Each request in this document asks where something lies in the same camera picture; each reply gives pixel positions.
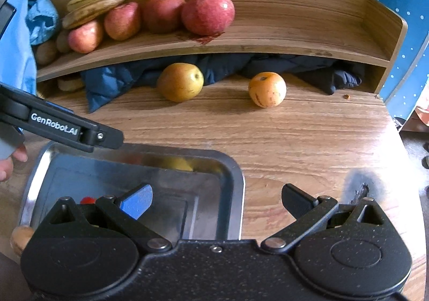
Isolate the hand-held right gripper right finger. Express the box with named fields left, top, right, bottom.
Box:
left=261, top=183, right=391, bottom=253

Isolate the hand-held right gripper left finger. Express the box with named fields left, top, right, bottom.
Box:
left=40, top=183, right=172, bottom=252

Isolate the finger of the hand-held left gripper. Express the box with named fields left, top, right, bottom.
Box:
left=79, top=124, right=124, bottom=153
left=45, top=101, right=73, bottom=114

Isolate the yellow lemon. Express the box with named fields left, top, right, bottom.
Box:
left=160, top=156, right=195, bottom=172

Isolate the metal tray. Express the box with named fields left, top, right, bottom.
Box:
left=18, top=140, right=246, bottom=243

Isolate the tan walnut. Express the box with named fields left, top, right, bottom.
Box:
left=10, top=225, right=35, bottom=255

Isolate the person's left hand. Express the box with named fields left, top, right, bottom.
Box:
left=0, top=144, right=28, bottom=183

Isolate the brown round bread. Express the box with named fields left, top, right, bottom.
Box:
left=56, top=74, right=86, bottom=93

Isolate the brown kiwi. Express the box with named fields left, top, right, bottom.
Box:
left=35, top=39, right=60, bottom=66
left=56, top=29, right=72, bottom=54

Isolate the dark blue jacket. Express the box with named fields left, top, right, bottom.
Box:
left=80, top=52, right=363, bottom=114

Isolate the red apple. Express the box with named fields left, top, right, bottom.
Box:
left=181, top=0, right=236, bottom=36
left=140, top=0, right=187, bottom=34
left=67, top=19, right=104, bottom=54
left=103, top=2, right=141, bottom=41

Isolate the light blue garment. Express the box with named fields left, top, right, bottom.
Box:
left=0, top=0, right=38, bottom=95

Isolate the blue disposable cap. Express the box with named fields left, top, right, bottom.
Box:
left=26, top=0, right=61, bottom=46

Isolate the yellow pear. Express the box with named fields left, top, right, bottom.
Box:
left=157, top=63, right=205, bottom=103

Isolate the orange spotted round fruit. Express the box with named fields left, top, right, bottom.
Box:
left=248, top=72, right=287, bottom=109

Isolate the curved wooden shelf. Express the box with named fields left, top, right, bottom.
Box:
left=35, top=0, right=408, bottom=94

